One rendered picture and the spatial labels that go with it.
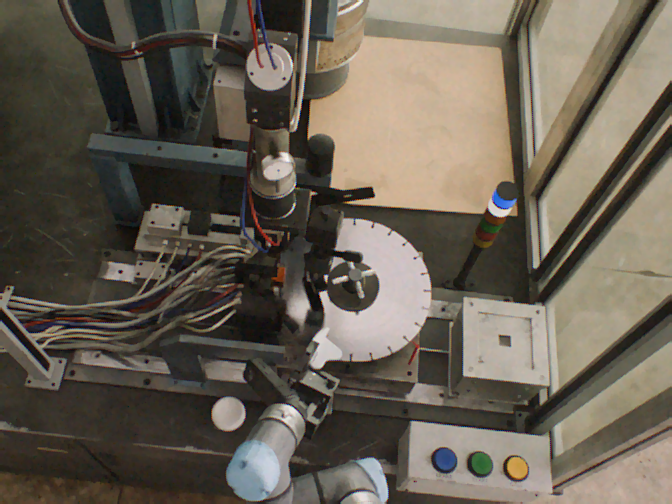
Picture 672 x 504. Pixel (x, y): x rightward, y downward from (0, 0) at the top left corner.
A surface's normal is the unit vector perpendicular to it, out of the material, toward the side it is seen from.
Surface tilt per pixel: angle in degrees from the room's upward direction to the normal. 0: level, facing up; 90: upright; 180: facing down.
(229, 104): 90
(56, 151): 0
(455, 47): 0
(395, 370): 0
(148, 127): 90
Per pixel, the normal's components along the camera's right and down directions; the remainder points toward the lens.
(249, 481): -0.31, 0.38
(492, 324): 0.07, -0.48
